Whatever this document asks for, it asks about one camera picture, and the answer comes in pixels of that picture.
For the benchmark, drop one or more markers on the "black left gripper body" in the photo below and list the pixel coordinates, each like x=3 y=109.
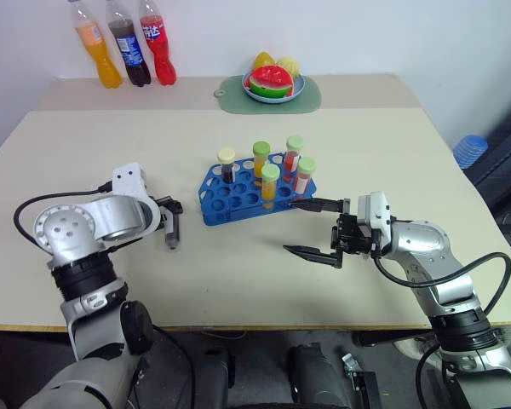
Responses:
x=162 y=217

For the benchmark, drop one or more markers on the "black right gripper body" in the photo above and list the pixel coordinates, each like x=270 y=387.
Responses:
x=353 y=236

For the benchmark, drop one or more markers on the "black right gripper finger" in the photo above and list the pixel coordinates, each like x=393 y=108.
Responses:
x=315 y=254
x=323 y=205

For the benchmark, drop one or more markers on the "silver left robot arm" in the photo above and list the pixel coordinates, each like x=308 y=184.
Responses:
x=106 y=217

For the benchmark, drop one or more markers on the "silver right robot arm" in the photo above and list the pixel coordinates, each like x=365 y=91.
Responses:
x=430 y=247

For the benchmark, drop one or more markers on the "blue test tube rack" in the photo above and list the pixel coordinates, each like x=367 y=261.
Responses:
x=238 y=200

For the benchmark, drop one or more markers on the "red liquid tube, green cap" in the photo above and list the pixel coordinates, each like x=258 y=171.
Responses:
x=294 y=153
x=305 y=174

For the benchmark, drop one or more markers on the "orange liquid tube, green cap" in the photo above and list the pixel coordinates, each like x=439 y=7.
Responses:
x=269 y=185
x=261 y=155

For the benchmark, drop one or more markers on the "dark liquid tube, yellow cap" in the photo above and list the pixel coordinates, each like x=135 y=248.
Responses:
x=227 y=164

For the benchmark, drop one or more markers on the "green silicone mat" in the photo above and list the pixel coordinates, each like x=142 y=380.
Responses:
x=311 y=102

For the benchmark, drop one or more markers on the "light blue plate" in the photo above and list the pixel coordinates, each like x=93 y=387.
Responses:
x=300 y=87

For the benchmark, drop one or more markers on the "dark rounded shape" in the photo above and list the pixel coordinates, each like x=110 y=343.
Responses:
x=215 y=379
x=315 y=375

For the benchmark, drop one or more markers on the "toy watermelon slice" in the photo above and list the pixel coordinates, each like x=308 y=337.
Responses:
x=270 y=81

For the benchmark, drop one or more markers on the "bumpy yellow toy fruit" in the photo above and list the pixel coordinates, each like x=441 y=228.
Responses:
x=290 y=65

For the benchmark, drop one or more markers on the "stack of blue cups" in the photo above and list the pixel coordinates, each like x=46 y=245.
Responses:
x=470 y=151

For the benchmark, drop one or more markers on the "red soda plastic bottle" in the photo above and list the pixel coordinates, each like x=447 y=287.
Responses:
x=159 y=51

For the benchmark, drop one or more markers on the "orange soda plastic bottle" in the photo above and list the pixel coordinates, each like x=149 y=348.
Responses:
x=106 y=64

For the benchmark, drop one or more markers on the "smooth yellow toy fruit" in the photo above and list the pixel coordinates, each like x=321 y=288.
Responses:
x=263 y=59

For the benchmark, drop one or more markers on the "cola bottle with blue label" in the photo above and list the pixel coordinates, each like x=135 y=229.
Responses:
x=132 y=51

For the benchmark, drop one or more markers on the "black chair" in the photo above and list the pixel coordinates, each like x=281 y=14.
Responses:
x=502 y=166

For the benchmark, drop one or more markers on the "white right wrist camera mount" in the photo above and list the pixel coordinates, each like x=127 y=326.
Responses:
x=377 y=209

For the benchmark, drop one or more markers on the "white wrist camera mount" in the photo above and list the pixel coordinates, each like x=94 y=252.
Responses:
x=128 y=176
x=377 y=209

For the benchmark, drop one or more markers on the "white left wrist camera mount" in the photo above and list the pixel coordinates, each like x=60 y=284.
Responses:
x=128 y=176

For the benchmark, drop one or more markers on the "metal bracket on black block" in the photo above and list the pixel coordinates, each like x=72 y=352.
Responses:
x=359 y=379

